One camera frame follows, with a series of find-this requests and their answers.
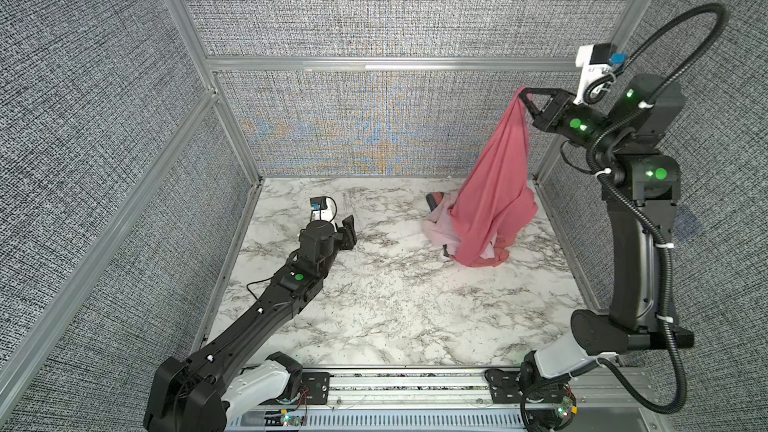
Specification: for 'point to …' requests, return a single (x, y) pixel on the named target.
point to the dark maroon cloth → (433, 199)
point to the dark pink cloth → (497, 203)
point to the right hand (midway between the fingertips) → (520, 88)
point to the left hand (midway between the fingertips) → (345, 218)
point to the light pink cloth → (440, 228)
